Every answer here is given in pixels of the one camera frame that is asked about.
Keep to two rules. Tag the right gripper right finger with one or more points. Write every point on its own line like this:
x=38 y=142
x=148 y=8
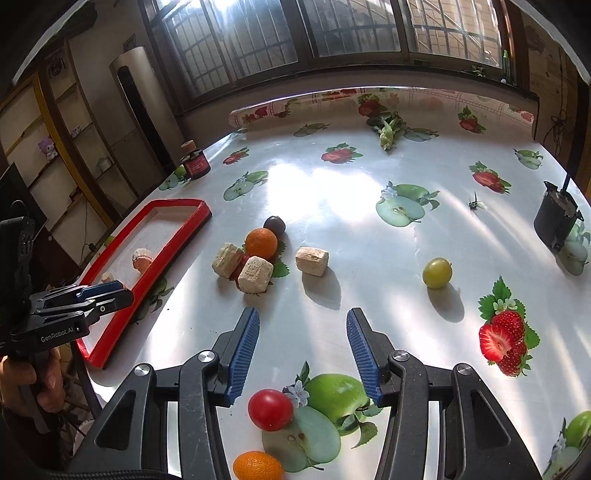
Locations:
x=396 y=380

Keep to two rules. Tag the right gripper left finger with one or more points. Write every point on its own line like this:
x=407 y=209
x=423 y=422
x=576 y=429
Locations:
x=213 y=378

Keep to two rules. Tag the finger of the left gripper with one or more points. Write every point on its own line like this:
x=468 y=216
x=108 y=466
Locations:
x=93 y=309
x=99 y=290

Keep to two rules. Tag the large beige cork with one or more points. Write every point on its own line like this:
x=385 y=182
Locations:
x=141 y=259

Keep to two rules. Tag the red tomato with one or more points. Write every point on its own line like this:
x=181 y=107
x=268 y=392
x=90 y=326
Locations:
x=238 y=269
x=270 y=410

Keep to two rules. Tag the orange tangerine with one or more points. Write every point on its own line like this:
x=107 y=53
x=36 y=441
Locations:
x=256 y=465

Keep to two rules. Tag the beige block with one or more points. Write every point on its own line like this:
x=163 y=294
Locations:
x=227 y=260
x=312 y=261
x=255 y=275

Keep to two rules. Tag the green round fruit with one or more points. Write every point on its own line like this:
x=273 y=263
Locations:
x=437 y=273

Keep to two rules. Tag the orange among blocks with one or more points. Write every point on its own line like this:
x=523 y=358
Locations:
x=261 y=242

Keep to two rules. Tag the dark grey plum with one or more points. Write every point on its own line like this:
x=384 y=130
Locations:
x=276 y=225

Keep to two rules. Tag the small beige cork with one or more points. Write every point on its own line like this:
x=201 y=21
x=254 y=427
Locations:
x=107 y=277

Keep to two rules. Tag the person's left hand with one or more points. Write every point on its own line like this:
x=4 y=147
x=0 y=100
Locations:
x=16 y=375

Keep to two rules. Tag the red rectangular tray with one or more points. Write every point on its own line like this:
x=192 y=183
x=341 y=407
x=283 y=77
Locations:
x=163 y=226

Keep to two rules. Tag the purple plush toy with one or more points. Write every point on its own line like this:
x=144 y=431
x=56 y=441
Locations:
x=48 y=149

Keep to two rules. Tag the dark jar with cork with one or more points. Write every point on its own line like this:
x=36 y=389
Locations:
x=194 y=161

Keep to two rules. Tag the wooden shelf unit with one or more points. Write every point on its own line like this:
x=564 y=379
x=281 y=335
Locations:
x=83 y=192

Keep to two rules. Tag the fruit print tablecloth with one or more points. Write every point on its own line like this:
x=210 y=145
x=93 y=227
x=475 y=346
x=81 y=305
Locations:
x=385 y=180

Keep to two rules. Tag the white tower air conditioner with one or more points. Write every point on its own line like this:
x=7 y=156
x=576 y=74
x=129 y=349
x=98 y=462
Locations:
x=150 y=151

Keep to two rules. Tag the black cup with straw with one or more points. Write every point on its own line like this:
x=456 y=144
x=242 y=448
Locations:
x=556 y=216

